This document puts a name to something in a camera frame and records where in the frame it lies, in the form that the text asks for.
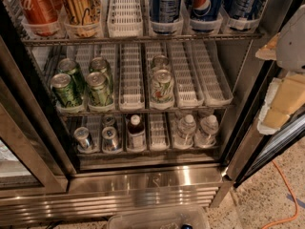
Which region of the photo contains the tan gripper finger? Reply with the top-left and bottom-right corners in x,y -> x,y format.
257,78 -> 290,135
255,33 -> 279,60

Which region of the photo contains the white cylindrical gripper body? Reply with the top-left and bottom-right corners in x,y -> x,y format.
272,73 -> 305,115

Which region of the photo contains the silver redbull can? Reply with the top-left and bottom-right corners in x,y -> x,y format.
102,114 -> 117,128
102,126 -> 121,153
73,127 -> 94,151

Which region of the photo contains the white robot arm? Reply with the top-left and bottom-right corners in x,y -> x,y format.
255,5 -> 305,135

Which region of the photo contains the fridge door right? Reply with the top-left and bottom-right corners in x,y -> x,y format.
224,61 -> 305,187

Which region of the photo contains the fridge door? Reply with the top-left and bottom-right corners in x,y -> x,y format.
0,0 -> 75,198
224,61 -> 305,187

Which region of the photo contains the blue pepsi can middle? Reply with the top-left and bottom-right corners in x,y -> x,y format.
190,0 -> 222,32

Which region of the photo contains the white floral can back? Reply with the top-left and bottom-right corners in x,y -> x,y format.
151,54 -> 170,73

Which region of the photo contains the white floral can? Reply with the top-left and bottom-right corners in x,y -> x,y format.
152,70 -> 173,103
151,54 -> 170,73

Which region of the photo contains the white floral can front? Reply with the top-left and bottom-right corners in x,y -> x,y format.
152,70 -> 173,103

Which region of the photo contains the empty white tray bottom shelf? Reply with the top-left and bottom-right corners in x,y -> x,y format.
149,113 -> 170,151

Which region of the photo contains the empty white tray shelf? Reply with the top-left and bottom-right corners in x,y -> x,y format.
149,113 -> 170,151
107,0 -> 143,38
119,44 -> 145,111

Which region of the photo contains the blue pepsi can left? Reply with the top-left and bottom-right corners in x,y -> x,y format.
149,0 -> 181,34

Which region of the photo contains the empty white tray middle shelf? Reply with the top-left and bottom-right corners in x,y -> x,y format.
119,44 -> 145,111

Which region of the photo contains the empty white tray top shelf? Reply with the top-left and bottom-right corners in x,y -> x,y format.
107,0 -> 143,38

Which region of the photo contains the silver redbull can back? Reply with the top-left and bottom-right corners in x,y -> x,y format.
102,114 -> 117,128

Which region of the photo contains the silver redbull can front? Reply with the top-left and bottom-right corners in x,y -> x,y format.
102,126 -> 121,153

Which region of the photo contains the green can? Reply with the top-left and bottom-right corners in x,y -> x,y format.
89,57 -> 113,84
86,72 -> 113,107
58,58 -> 85,94
51,73 -> 82,108

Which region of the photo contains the gold la croix can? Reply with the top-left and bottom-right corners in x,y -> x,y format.
62,0 -> 101,38

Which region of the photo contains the green can back left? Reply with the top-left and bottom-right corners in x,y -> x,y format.
58,58 -> 85,94

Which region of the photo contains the green can front left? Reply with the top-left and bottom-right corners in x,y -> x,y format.
51,73 -> 82,108

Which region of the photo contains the red coca-cola can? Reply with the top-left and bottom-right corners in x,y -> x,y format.
18,0 -> 58,36

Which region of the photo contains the fridge door left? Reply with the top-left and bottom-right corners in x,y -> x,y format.
0,0 -> 75,198

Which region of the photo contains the empty white tray far right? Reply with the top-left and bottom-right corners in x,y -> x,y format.
192,41 -> 234,107

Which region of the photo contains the clear water bottle right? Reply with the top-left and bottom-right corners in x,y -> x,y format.
194,114 -> 219,148

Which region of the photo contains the clear water bottle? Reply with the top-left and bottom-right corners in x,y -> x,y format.
194,114 -> 219,148
174,114 -> 196,150

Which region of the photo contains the clear water bottle left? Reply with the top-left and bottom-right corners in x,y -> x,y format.
174,114 -> 196,150

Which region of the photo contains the empty white tray middle right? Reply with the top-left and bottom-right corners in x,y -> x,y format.
167,42 -> 204,108

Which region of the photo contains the clear plastic bin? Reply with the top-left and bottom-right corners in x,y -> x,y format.
107,205 -> 211,229

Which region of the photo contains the dark juice bottle white cap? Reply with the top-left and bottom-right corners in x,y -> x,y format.
128,114 -> 146,152

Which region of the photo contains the orange cable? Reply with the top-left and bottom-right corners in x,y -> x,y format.
260,159 -> 300,229

